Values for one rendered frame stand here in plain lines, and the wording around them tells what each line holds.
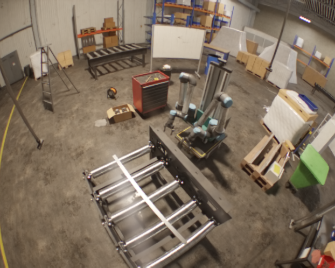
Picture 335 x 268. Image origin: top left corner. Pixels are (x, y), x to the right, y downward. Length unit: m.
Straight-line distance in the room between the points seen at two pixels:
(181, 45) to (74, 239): 5.97
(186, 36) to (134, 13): 6.52
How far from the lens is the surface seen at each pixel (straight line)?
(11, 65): 10.63
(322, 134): 4.34
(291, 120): 4.14
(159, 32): 5.34
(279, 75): 8.94
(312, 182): 3.42
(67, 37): 10.49
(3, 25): 11.21
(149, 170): 1.68
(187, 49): 5.70
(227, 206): 1.39
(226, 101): 1.78
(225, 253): 2.61
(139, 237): 1.46
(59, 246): 2.82
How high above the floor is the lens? 2.37
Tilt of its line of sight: 46 degrees down
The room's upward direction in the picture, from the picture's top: 7 degrees clockwise
